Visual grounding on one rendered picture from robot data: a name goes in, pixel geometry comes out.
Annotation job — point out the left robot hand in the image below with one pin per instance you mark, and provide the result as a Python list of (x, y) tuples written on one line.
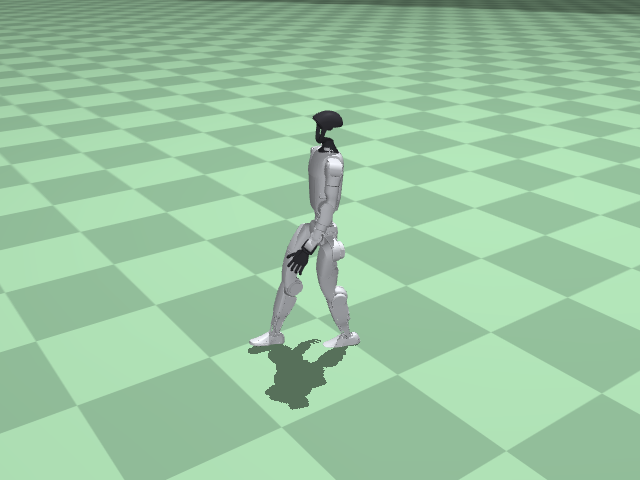
[(301, 258)]

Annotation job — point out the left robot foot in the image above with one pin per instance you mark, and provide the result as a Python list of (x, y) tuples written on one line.
[(339, 341)]

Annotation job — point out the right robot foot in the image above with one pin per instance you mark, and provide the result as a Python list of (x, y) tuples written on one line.
[(266, 339)]

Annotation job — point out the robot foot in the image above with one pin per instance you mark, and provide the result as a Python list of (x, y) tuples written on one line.
[(339, 341), (266, 339)]

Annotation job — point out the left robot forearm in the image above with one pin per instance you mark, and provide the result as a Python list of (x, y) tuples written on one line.
[(322, 222)]

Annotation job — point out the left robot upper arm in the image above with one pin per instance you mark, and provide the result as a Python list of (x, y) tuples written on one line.
[(333, 172)]

